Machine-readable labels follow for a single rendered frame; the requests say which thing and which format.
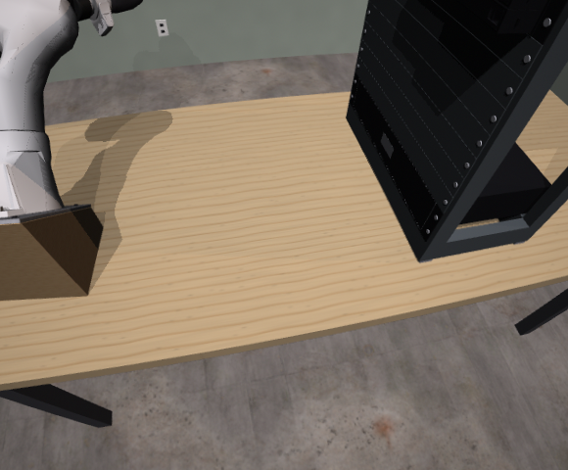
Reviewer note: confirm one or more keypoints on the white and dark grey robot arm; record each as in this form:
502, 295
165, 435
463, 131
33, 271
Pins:
34, 35

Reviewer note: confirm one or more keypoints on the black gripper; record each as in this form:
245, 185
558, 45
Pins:
82, 8

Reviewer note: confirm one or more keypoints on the black server rack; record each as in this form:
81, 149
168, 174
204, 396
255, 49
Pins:
438, 99

